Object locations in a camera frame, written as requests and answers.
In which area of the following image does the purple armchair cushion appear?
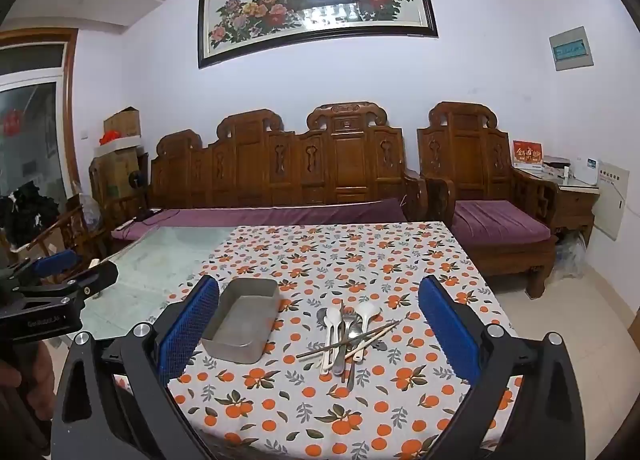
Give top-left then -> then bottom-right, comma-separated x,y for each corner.
452,200 -> 554,244

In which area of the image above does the orange print tablecloth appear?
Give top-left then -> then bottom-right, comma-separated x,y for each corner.
112,223 -> 523,460

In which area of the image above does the rectangular metal tray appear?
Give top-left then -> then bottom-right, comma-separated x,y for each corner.
201,277 -> 281,365

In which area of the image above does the light bamboo chopstick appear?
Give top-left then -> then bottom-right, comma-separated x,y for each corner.
296,324 -> 401,360

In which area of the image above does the brown wooden chopstick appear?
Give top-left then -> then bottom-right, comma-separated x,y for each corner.
344,320 -> 404,359

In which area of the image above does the carved wooden sofa bench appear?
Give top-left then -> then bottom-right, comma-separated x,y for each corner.
147,101 -> 429,224

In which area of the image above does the person's left hand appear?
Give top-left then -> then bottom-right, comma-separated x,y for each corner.
0,340 -> 55,441

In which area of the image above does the red gift box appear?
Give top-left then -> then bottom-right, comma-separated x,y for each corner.
512,140 -> 545,167

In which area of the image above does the wooden chair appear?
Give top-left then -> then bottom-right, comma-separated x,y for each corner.
27,194 -> 112,283

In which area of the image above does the carved wooden armchair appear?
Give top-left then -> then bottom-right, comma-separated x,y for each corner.
417,101 -> 559,299

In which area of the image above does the dark clothes pile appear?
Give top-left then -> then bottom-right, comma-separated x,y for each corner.
0,183 -> 61,249

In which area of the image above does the white device box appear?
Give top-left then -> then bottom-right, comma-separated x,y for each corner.
570,156 -> 600,186

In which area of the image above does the white speckled spoon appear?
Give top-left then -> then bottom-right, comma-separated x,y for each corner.
320,307 -> 344,375

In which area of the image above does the wooden side table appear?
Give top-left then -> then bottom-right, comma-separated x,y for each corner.
515,164 -> 601,247

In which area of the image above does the cream wide spoon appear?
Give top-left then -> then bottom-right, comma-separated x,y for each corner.
345,301 -> 383,361

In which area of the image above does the grey wall electrical panel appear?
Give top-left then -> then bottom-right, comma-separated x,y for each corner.
549,26 -> 595,72

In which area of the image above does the large cardboard box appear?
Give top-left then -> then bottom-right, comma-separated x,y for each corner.
91,145 -> 144,203

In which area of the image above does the white wall distribution box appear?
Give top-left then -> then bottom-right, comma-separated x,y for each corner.
595,160 -> 630,241

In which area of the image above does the clear plastic bag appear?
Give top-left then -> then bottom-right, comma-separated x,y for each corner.
554,233 -> 587,281

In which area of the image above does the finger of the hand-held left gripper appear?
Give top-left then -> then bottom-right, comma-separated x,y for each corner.
7,249 -> 82,287
12,260 -> 119,300

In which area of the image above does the small cardboard box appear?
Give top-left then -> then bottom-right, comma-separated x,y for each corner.
103,107 -> 141,139

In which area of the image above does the wooden framed glass door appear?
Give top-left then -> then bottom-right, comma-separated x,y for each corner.
0,28 -> 82,201

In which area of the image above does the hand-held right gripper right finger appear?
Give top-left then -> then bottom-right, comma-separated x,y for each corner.
417,274 -> 586,460

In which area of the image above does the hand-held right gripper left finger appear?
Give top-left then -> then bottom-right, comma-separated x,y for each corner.
50,274 -> 221,460

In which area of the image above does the purple sofa cushion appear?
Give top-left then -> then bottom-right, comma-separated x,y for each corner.
111,197 -> 409,241

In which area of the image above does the small stainless steel spoon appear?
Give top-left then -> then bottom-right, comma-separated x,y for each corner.
345,325 -> 364,389

